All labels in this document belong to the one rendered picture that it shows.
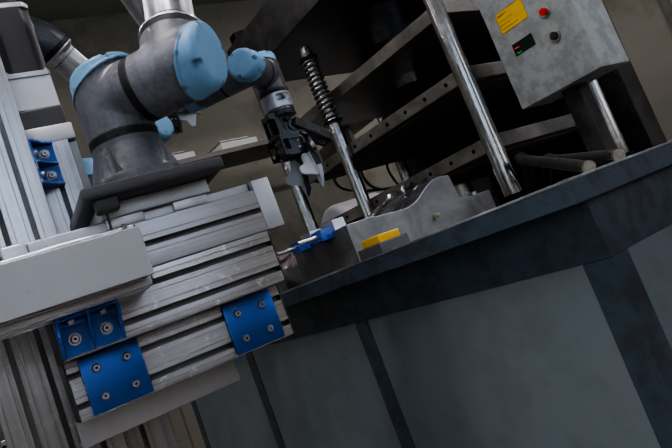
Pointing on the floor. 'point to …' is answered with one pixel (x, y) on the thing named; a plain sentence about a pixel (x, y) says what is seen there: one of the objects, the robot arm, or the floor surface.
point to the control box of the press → (555, 36)
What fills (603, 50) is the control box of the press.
